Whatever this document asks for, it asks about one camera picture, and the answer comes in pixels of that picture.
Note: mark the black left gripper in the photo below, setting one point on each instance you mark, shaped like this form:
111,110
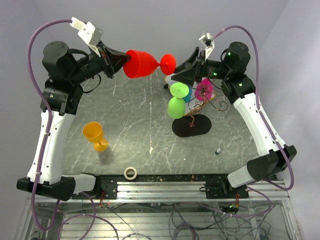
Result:
112,60

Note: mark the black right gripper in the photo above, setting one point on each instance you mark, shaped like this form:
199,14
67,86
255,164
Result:
192,74

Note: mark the red plastic wine glass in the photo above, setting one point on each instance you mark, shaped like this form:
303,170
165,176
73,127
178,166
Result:
143,64

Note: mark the pink plastic wine glass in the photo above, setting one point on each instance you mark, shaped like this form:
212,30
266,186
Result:
204,91

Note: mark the blue plastic wine glass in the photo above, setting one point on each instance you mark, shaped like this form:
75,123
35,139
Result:
187,98

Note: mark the green plastic wine glass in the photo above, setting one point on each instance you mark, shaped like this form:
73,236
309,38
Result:
176,105

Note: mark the orange plastic wine glass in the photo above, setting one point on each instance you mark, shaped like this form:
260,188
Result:
93,132

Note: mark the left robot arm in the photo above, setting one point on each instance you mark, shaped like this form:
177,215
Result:
67,68

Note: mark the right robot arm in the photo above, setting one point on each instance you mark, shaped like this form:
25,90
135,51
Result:
275,155

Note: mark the yellow framed whiteboard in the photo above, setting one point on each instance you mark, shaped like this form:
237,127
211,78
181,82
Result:
193,105

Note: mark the small white blue cap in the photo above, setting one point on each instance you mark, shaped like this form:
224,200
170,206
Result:
217,151

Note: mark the masking tape roll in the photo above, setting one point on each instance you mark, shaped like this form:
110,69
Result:
130,173

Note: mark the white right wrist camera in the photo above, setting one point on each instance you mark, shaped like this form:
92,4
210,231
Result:
207,40

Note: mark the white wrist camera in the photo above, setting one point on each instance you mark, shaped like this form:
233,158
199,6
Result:
207,40
89,34

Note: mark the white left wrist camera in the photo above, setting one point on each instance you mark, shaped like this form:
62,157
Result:
89,34

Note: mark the copper wire wine glass rack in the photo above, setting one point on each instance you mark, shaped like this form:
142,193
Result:
192,124

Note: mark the aluminium front mounting rail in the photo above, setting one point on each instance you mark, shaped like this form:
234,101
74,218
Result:
181,188

